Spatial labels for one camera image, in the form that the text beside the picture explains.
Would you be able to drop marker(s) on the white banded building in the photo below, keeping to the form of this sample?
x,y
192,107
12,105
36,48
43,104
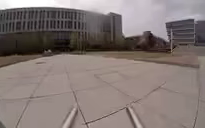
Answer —
x,y
181,31

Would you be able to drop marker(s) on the row of trees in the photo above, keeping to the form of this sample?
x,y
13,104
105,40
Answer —
x,y
30,43

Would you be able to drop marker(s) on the white pole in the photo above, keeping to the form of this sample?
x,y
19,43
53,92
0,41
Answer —
x,y
171,41

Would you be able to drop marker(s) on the manhole cover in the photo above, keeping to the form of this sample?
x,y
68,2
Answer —
x,y
40,62

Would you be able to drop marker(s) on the dry brown grass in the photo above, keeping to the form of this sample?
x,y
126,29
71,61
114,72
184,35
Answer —
x,y
163,58
6,60

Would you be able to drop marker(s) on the low brown building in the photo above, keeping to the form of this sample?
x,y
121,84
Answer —
x,y
150,40

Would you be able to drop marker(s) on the grey stone slab plaza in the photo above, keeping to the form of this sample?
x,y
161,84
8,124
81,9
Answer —
x,y
100,86

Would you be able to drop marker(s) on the robot's own part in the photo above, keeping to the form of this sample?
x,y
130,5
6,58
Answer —
x,y
135,117
70,117

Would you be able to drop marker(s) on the large curved grey building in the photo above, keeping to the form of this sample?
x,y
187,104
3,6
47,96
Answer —
x,y
40,20

